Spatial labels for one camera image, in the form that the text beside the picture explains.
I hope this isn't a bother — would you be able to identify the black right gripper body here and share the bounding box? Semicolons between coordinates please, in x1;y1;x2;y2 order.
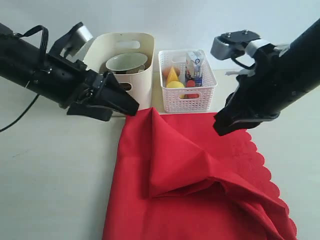
224;48;320;123

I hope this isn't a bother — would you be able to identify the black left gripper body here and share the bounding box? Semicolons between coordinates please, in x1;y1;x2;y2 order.
27;53;106;109

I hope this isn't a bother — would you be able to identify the pale green ceramic bowl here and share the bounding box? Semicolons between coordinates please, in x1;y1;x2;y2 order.
105;52;148;74

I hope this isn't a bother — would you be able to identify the orange carrot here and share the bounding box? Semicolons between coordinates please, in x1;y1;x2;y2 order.
185;80;196;88

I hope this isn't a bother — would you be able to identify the brown egg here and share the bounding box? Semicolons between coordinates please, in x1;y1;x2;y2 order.
162;66;180;78

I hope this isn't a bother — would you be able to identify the yellow lemon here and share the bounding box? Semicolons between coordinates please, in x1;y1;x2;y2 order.
166;81;185;89

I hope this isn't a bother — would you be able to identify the yellow cheese wedge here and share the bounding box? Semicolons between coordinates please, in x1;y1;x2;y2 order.
166;67;179;85

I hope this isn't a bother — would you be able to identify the small milk carton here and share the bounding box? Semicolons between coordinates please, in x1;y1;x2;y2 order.
185;50;205;87

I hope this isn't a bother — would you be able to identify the red table cloth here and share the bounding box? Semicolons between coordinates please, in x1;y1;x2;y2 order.
102;108;297;240

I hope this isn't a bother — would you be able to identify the stainless steel cup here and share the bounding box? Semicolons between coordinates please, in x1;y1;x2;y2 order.
121;82;132;92

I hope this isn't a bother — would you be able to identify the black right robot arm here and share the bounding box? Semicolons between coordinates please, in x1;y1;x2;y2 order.
210;20;320;136

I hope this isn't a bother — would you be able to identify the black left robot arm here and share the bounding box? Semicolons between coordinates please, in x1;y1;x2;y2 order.
0;22;139;122

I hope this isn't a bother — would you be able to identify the cream plastic bin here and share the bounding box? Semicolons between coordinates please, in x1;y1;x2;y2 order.
83;32;155;110

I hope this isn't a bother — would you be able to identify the white perforated plastic basket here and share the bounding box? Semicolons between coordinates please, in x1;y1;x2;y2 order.
158;49;217;113

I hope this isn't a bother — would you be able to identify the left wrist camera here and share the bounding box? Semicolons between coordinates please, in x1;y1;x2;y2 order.
49;22;94;59

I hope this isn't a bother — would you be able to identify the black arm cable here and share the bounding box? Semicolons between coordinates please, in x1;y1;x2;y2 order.
0;24;50;133
231;53;257;70

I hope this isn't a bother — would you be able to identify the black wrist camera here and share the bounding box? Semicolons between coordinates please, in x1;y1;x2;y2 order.
210;30;275;61

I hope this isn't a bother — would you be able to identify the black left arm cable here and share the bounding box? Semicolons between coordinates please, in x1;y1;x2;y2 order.
0;24;50;133

